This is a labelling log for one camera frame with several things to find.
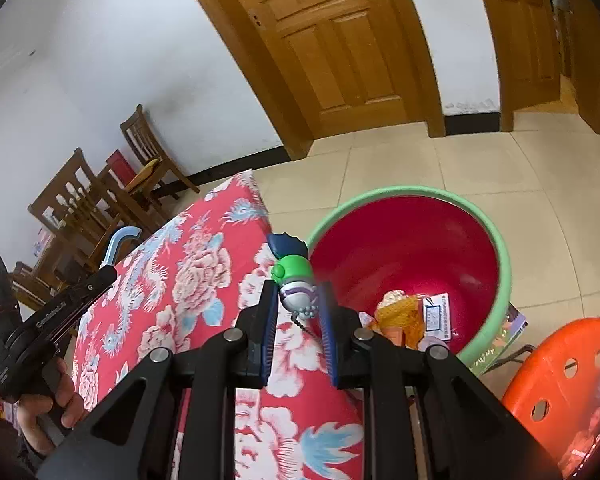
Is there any wooden door frame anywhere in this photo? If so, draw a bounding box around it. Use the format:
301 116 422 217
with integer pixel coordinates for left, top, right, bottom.
467 0 600 136

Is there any open wooden door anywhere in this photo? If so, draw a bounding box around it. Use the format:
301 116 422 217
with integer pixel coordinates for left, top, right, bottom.
490 0 563 108

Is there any red floral tablecloth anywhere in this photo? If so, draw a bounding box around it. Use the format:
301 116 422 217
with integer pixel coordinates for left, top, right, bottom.
72 170 366 480

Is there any orange plastic stool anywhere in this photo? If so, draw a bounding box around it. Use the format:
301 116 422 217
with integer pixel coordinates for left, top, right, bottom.
501 317 600 480

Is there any pink package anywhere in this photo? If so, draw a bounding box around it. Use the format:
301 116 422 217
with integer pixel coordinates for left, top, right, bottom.
32 227 56 261

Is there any person's left forearm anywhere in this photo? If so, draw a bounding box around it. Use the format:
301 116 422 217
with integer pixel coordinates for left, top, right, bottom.
0 417 46 480

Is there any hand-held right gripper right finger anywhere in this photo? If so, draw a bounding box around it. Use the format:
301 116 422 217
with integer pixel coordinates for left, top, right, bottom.
317 280 563 480

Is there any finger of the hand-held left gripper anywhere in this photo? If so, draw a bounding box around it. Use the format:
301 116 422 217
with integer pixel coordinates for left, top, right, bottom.
69 265 119 322

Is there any red bag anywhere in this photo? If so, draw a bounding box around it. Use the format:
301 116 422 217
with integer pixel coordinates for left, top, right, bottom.
105 150 138 187

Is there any red basin with green rim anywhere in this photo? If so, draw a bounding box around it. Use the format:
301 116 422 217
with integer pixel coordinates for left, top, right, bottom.
305 186 512 366

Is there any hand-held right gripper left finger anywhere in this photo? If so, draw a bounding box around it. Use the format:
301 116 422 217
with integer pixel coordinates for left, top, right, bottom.
35 280 281 480

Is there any yellow seat cushion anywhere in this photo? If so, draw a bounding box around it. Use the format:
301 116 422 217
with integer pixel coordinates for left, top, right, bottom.
125 158 161 192

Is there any closed wooden door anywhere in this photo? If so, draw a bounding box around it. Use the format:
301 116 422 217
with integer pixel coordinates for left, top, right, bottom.
215 0 416 126

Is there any teal and white box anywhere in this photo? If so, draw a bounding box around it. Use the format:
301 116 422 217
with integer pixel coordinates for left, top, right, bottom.
421 292 452 342

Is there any green and blue toy keychain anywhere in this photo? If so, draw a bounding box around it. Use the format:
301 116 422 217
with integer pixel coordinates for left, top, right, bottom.
267 232 324 333

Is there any person's left hand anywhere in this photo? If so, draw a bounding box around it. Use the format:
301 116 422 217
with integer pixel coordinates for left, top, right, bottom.
15 355 86 456

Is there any orange cardboard box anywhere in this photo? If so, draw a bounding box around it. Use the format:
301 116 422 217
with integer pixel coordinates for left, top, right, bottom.
380 326 408 347

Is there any large yellow foam net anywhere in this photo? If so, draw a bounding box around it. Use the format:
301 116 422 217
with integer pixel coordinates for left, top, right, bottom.
372 290 427 348

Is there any colourful picture book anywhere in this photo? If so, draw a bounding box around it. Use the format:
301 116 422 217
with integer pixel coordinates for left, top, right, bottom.
472 302 528 376

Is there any light blue plastic handle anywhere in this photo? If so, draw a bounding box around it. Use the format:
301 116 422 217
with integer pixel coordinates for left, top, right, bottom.
100 226 143 271

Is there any wooden dining chair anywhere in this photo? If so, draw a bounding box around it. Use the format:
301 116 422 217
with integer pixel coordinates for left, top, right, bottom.
28 148 153 281
7 260 78 311
120 105 201 201

